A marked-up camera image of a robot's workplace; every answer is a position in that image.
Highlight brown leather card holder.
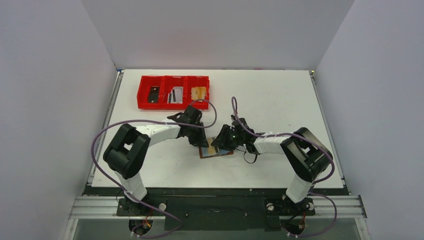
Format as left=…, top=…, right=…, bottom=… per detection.
left=198, top=137, right=234, bottom=159

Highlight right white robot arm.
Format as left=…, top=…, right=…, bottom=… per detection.
left=211, top=118, right=334, bottom=214

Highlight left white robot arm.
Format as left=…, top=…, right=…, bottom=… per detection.
left=103, top=105, right=209, bottom=215

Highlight yellow card holder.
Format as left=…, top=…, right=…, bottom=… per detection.
left=190, top=86, right=207, bottom=101

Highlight white cards in bin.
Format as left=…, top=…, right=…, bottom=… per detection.
left=167, top=86, right=183, bottom=104

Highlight black card holder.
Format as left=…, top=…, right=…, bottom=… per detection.
left=147, top=86, right=160, bottom=104

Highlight red right bin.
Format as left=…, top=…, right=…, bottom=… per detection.
left=183, top=75, right=210, bottom=110

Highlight red bin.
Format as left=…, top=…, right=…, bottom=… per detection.
left=163, top=75, right=184, bottom=110
left=136, top=75, right=164, bottom=110
left=183, top=75, right=210, bottom=110

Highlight red middle bin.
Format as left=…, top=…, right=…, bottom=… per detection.
left=163, top=75, right=184, bottom=110

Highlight red left bin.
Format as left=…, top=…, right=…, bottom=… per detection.
left=136, top=75, right=164, bottom=110

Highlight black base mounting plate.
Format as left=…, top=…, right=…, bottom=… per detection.
left=83, top=186, right=347, bottom=235

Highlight aluminium frame rail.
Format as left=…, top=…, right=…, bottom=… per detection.
left=69, top=196, right=367, bottom=220

